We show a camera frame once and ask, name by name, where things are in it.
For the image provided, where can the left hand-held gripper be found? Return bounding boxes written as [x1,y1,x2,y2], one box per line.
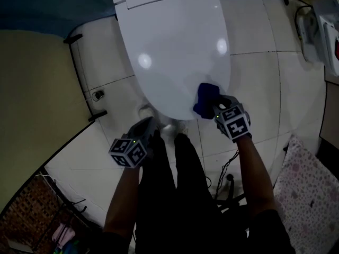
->
[108,116,159,169]

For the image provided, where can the pink floral fabric sheet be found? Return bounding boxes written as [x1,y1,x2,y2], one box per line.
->
[272,133,339,254]

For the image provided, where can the black tripod base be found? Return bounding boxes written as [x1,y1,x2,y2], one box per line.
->
[216,173,248,212]

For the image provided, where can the person's left white shoe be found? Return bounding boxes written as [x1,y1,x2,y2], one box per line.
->
[138,103,157,121]

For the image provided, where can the person's black shirt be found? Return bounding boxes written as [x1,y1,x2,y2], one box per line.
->
[102,209,296,254]

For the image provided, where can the person's right forearm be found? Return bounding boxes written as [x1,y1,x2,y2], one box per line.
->
[237,136,276,217]

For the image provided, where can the white toilet lid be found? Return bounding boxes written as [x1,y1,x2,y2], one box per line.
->
[115,0,231,121]

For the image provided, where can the person's left forearm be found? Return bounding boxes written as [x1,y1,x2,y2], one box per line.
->
[102,165,140,235]

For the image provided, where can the black wire frame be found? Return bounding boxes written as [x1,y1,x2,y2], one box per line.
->
[39,173,88,222]

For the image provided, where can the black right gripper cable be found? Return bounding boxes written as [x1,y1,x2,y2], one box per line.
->
[215,149,240,196]

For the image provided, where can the black looped cable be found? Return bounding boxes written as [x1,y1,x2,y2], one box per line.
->
[294,5,314,40]

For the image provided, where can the blue wiping cloth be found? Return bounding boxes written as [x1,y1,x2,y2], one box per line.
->
[192,83,222,120]

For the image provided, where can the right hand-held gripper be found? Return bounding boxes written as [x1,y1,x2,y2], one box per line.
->
[213,95,252,143]

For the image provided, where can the person's black trousers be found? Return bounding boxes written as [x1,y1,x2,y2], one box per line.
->
[135,130,252,254]

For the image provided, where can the blue-grey backdrop curtain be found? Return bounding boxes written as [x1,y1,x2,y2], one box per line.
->
[0,0,292,39]

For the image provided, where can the pink cloth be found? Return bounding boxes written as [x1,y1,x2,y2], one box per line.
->
[51,222,75,246]

